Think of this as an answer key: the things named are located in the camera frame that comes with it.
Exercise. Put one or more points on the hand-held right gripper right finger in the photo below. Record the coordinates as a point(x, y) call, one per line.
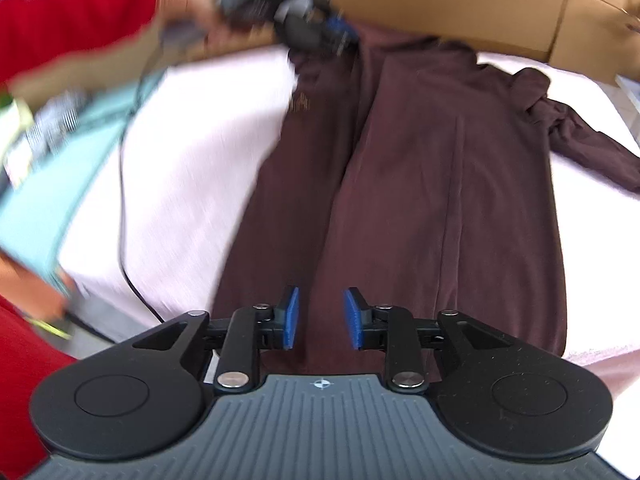
point(352, 317)

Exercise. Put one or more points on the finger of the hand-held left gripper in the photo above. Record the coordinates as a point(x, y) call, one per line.
point(340, 32)

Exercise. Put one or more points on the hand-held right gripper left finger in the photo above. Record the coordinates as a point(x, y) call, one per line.
point(291, 317)

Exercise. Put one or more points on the dark brown hoodie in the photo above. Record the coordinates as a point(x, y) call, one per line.
point(410, 185)

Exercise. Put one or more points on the person's left forearm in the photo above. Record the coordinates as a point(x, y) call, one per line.
point(75, 15)

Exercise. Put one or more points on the pale fleece blanket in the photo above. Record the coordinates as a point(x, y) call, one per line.
point(190, 160)

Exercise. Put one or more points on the striped garment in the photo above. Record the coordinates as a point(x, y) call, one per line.
point(55, 120)

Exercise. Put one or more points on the taped cardboard box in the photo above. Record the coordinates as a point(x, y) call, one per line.
point(600, 25)

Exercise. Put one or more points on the teal sheet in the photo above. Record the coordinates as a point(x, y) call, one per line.
point(50, 200)

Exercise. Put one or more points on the person's red sweater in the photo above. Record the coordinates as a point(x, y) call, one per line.
point(25, 385)

